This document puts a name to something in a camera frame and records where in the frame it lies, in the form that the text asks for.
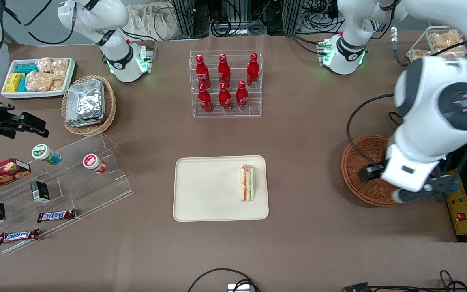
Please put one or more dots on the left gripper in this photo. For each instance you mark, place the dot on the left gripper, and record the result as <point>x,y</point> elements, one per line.
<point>371,171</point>

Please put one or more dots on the triangle sandwich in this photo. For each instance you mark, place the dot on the triangle sandwich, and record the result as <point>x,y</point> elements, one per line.
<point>247,182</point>

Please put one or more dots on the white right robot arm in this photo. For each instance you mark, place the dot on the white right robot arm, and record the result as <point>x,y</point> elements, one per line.
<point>116,16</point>

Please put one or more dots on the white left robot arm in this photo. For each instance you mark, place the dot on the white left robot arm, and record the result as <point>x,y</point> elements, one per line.
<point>424,93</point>

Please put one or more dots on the round brown wicker basket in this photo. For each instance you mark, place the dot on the round brown wicker basket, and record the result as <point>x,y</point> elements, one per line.
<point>373,148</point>

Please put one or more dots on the oval wicker basket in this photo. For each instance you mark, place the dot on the oval wicker basket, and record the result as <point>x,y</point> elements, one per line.
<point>110,105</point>

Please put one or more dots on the beige plastic tray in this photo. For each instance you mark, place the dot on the beige plastic tray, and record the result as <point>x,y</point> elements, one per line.
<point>209,188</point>

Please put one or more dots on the green lid yogurt cup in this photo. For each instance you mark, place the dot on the green lid yogurt cup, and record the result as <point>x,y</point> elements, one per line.
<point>41,151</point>

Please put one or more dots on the white rectangular snack bin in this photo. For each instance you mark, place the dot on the white rectangular snack bin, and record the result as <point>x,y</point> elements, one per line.
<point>39,94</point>

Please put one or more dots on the teal snack packet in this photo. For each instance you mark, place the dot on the teal snack packet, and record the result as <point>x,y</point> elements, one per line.
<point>22,84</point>
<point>27,68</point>

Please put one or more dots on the yellow snack packet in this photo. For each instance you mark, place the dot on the yellow snack packet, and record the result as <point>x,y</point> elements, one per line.
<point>13,82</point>

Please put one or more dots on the clear rice cracker packet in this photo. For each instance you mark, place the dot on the clear rice cracker packet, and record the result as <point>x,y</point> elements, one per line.
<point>39,82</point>
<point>44,64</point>
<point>58,85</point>
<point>60,68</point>

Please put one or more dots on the red lid yogurt cup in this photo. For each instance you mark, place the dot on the red lid yogurt cup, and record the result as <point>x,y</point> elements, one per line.
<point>90,161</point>

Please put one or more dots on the clear acrylic tiered stand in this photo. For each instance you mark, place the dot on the clear acrylic tiered stand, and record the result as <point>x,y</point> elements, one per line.
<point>79,190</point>

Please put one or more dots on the Snickers chocolate bar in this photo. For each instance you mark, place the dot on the Snickers chocolate bar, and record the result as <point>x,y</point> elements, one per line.
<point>18,236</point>
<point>56,215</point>

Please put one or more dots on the clear fried snack packet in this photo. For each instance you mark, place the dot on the clear fried snack packet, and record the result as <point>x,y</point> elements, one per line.
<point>454,50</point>
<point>420,54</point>
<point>445,39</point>

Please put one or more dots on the red cola bottle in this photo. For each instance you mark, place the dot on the red cola bottle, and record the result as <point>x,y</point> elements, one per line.
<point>252,72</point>
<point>225,100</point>
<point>205,101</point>
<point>202,73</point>
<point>224,72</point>
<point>242,99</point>

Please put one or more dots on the clear acrylic bottle rack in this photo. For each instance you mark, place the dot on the clear acrylic bottle rack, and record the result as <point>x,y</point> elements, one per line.
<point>233,114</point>

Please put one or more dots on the beige cloth bag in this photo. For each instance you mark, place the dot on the beige cloth bag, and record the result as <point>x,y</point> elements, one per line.
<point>152,20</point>

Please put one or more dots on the small silver device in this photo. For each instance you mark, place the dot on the small silver device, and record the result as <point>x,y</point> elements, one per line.
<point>238,288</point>

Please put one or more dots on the grey rounded wrist camera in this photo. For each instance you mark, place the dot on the grey rounded wrist camera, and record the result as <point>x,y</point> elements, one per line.
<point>420,192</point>

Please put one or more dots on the aluminium frame rack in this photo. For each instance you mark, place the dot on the aluminium frame rack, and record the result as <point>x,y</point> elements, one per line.
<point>189,16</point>

